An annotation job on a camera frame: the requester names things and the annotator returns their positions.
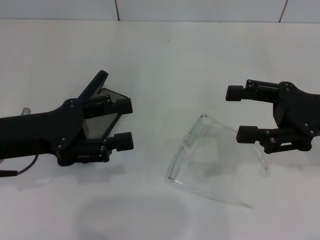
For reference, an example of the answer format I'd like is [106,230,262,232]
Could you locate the black glasses case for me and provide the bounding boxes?
[77,70,129,141]

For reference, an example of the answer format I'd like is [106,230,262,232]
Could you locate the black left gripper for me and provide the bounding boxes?
[0,98,85,167]

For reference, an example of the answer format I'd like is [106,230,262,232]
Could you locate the clear transparent glasses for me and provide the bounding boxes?
[164,113,270,210]

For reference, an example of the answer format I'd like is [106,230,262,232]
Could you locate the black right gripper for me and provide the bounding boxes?
[225,79,320,155]

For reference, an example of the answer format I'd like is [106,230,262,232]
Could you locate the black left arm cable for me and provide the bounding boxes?
[0,154,40,178]

